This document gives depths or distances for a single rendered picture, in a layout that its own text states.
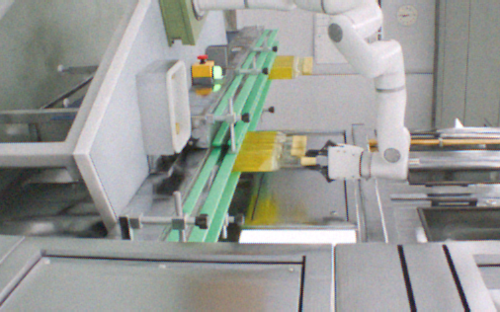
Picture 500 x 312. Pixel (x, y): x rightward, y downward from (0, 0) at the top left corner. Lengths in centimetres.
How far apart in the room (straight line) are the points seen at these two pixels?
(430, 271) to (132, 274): 41
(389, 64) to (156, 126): 63
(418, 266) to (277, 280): 19
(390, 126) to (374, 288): 86
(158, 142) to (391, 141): 62
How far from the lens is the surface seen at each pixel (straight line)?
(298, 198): 178
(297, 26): 763
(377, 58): 148
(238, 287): 76
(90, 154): 120
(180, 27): 175
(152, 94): 148
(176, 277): 80
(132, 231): 112
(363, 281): 75
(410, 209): 182
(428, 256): 81
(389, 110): 155
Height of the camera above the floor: 123
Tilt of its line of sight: 8 degrees down
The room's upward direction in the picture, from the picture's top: 89 degrees clockwise
